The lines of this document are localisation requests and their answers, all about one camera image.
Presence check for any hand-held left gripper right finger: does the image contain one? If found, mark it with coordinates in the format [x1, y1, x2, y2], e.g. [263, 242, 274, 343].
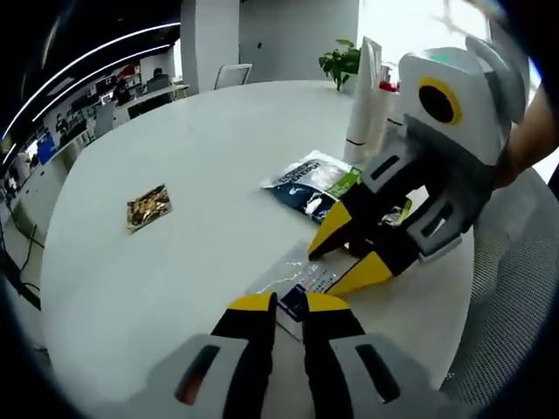
[304, 292, 442, 419]

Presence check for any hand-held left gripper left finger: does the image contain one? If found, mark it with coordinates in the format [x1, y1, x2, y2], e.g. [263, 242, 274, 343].
[147, 292, 280, 419]

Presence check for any white skincare tube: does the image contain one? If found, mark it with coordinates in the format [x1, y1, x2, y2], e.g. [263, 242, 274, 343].
[342, 37, 394, 165]

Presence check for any red collar skincare bottle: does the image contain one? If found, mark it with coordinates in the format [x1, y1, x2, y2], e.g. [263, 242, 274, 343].
[373, 63, 402, 154]

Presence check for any silver blue skincare packet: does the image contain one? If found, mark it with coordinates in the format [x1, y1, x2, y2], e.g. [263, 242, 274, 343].
[260, 149, 355, 226]

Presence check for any clear skincare sachet blue label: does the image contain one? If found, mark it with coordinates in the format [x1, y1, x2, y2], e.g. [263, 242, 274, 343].
[244, 239, 350, 346]

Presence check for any gold foil skincare sachet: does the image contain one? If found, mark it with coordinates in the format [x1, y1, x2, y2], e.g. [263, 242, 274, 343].
[126, 182, 175, 236]

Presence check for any potted green plant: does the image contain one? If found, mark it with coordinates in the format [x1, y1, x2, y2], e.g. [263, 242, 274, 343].
[317, 38, 363, 93]

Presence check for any white chair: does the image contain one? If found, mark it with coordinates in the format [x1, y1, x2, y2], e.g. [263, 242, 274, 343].
[213, 63, 254, 91]

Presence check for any white office desk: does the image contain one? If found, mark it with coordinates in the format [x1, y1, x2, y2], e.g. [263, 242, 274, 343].
[126, 82, 191, 119]

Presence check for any blue board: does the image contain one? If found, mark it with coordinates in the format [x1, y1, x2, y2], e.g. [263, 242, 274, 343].
[37, 137, 60, 165]

